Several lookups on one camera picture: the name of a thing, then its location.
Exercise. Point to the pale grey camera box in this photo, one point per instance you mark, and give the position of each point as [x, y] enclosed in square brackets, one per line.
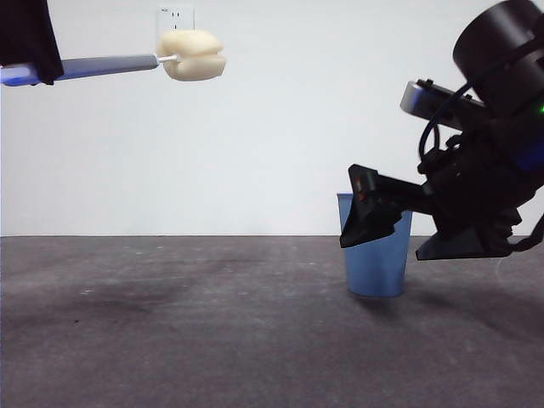
[425, 102]

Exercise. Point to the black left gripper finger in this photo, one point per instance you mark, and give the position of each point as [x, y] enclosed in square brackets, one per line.
[25, 34]

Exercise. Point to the white wall socket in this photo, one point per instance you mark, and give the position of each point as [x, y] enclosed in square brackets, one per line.
[176, 17]

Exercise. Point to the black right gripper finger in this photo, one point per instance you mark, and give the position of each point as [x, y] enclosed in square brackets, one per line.
[455, 246]
[370, 212]

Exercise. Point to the blue plastic cup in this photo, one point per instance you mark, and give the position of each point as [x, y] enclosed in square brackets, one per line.
[376, 268]

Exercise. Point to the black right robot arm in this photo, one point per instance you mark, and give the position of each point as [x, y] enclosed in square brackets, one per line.
[493, 25]

